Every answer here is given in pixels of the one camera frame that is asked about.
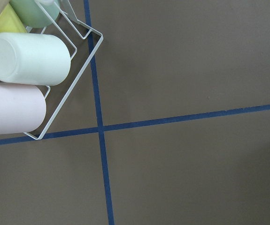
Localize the white cup in rack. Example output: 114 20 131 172
0 32 71 86

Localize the pink cup in rack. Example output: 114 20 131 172
0 82 46 135

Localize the green cup in rack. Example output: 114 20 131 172
9 0 60 28

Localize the yellow cup in rack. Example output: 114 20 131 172
0 4 27 33

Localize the white wire cup rack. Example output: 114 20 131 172
24 0 103 140

